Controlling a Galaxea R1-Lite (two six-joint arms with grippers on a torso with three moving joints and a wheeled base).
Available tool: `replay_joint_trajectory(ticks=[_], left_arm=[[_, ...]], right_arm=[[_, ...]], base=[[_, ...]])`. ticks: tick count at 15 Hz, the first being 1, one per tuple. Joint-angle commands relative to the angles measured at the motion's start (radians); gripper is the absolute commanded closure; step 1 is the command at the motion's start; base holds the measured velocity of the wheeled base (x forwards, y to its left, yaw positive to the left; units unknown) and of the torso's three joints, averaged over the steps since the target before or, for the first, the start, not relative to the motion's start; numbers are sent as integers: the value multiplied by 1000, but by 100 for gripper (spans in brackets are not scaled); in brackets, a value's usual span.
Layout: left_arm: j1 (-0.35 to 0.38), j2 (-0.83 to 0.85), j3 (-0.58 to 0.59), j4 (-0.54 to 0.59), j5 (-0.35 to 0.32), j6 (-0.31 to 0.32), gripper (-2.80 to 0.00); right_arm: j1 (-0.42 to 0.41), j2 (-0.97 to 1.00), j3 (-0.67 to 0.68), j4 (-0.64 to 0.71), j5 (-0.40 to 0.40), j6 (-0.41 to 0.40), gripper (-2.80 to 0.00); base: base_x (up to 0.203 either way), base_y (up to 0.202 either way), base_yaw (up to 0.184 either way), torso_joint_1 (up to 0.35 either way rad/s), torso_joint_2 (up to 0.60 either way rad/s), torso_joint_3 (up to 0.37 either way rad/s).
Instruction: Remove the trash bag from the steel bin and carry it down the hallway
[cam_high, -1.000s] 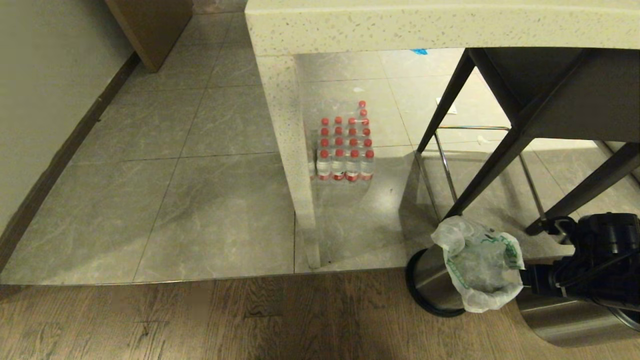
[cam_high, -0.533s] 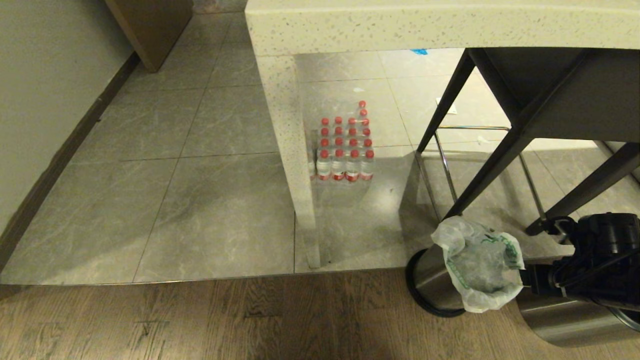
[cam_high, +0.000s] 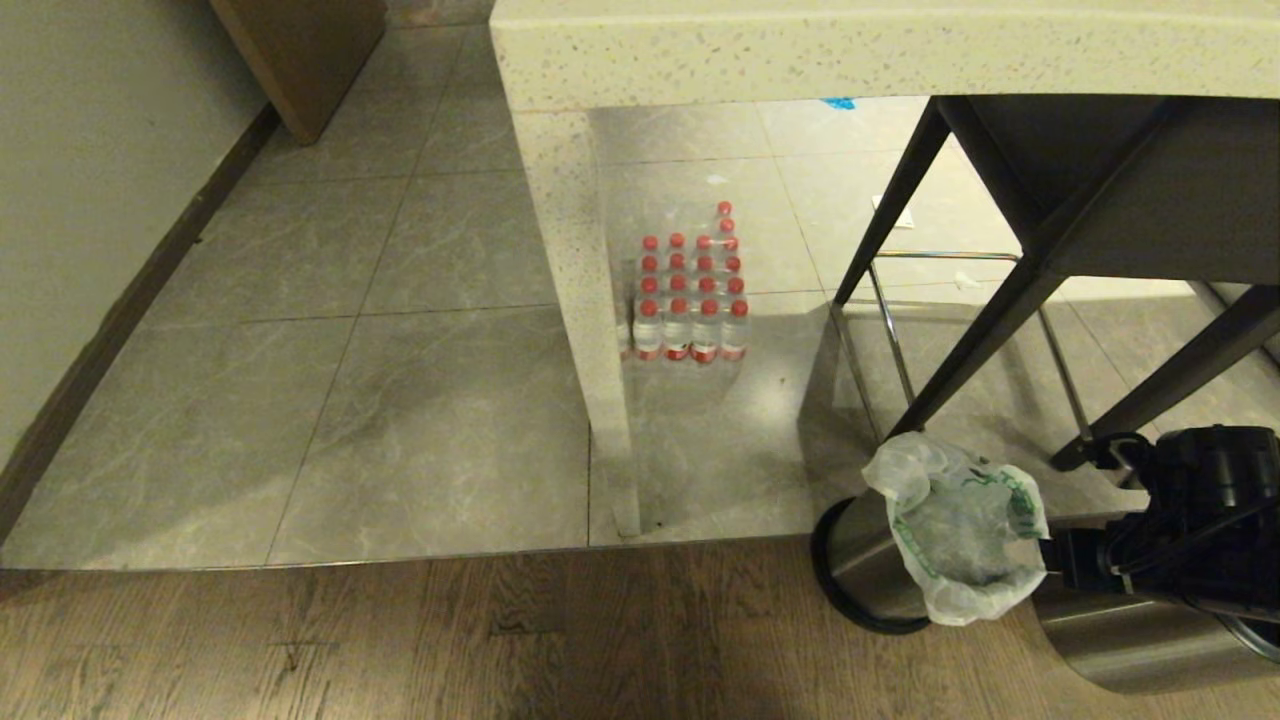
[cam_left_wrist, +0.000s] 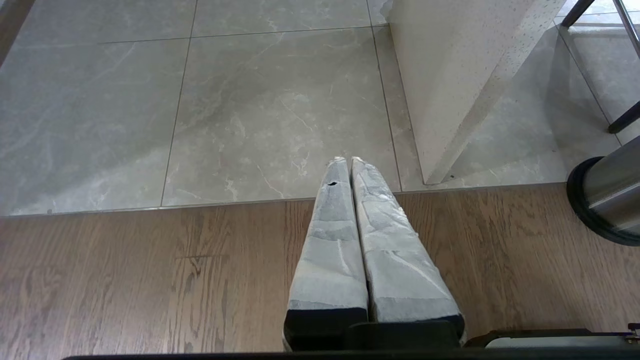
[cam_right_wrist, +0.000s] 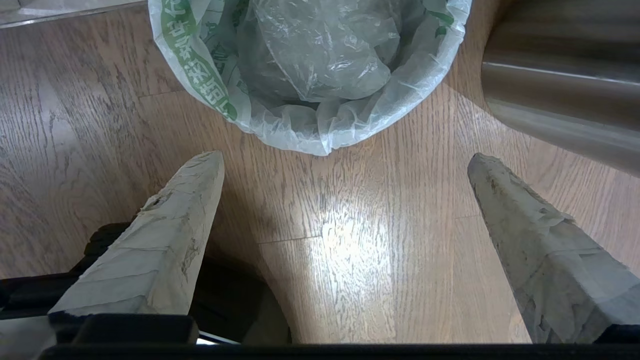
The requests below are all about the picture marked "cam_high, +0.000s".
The steel inner bin black base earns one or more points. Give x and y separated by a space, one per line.
850 550

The small white paper scrap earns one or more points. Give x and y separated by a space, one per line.
968 280

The steel bin shell black rim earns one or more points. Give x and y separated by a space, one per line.
1110 640

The translucent green-printed trash bag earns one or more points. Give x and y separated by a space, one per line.
905 475

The dark wooden baseboard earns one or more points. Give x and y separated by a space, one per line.
120 310

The small blue scrap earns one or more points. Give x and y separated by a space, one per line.
838 102

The dark bar stool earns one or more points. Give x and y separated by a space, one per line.
1150 200

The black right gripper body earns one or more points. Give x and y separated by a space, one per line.
1075 560

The speckled beige stone counter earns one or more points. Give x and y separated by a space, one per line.
800 50

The chrome stool footrest frame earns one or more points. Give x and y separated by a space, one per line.
890 335

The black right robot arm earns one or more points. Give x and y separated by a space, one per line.
1200 560

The brown wooden cabinet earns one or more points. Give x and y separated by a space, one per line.
300 60

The shrink-wrapped red-capped water bottle pack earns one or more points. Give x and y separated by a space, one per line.
690 300

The white paper sheet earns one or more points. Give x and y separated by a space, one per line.
892 211

